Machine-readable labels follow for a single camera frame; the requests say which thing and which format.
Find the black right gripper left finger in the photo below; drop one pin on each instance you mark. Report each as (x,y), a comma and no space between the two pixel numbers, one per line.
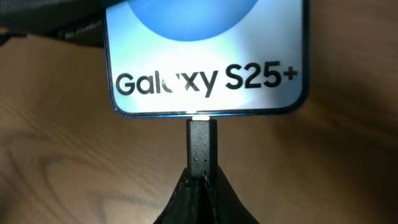
(187,204)

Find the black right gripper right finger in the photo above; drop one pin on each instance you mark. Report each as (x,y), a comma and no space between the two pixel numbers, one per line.
(225,205)

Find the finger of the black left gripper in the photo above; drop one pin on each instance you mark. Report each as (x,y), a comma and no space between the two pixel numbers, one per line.
(74,21)

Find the blue Galaxy smartphone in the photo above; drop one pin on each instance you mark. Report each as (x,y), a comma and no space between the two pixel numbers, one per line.
(207,58)

